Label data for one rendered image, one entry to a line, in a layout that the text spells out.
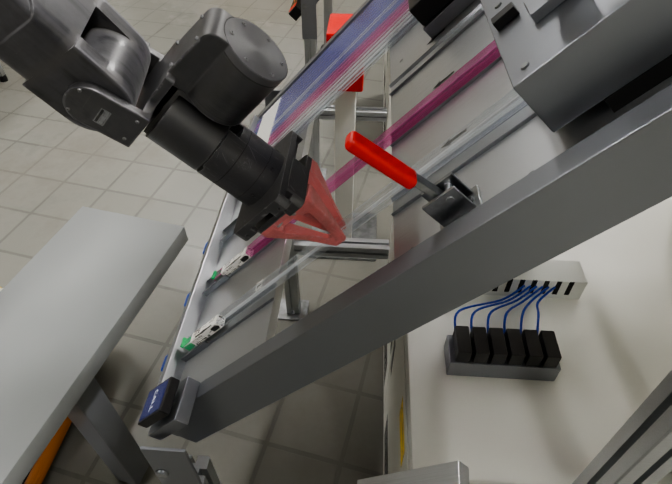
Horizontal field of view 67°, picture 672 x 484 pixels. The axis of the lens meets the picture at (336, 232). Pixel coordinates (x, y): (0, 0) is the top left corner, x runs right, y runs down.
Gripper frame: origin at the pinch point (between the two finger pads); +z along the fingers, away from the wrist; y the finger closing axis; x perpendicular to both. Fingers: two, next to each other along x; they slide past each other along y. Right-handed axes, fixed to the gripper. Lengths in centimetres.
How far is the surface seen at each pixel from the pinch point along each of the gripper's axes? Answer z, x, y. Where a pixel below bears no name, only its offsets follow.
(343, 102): 24, 30, 93
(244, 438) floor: 47, 86, 19
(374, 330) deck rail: 3.8, -1.7, -10.6
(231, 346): 1.5, 18.6, -4.5
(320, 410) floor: 61, 73, 28
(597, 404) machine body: 50, -2, 1
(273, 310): 1.7, 11.4, -3.0
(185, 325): 0.2, 30.4, 3.3
